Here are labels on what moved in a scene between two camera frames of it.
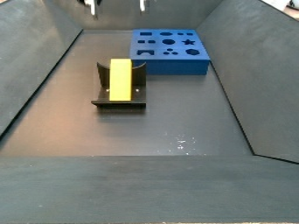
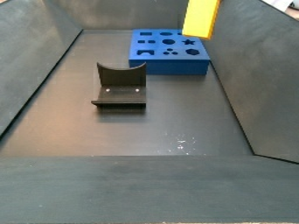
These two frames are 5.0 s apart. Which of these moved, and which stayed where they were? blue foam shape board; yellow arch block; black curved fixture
Moved: yellow arch block
Stayed: blue foam shape board; black curved fixture
